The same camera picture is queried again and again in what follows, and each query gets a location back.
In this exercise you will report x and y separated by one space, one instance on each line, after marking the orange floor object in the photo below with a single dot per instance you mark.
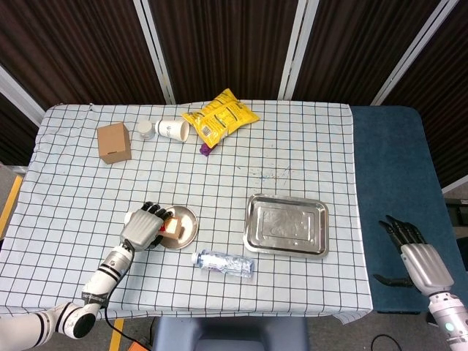
139 346

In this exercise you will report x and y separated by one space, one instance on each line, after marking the clear plastic water bottle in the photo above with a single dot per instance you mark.
223 264

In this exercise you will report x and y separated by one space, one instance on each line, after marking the round steel plate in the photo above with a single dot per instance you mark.
188 223

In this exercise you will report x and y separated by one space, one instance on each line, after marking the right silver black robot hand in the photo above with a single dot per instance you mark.
426 267

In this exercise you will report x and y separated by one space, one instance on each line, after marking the purple plastic block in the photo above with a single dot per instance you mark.
205 150

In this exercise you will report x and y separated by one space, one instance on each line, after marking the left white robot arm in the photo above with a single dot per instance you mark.
106 274

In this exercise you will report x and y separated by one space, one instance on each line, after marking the white paper cup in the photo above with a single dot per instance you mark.
170 129

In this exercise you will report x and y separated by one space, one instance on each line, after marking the small white lid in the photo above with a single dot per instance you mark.
145 130

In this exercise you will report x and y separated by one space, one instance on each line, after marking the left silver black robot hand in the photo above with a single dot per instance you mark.
140 228

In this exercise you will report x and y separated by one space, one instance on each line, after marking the yellow snack bag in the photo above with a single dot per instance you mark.
219 117

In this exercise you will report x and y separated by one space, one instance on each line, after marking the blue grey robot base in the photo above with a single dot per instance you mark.
230 334

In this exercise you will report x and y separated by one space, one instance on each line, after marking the white black checkered tablecloth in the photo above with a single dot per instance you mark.
219 183

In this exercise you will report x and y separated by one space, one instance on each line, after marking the brown cardboard box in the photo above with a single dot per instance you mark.
113 144

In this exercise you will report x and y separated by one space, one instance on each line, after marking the rectangular steel tray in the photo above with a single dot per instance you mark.
287 226

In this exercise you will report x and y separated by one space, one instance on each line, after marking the brown folding partition screen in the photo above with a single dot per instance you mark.
226 44

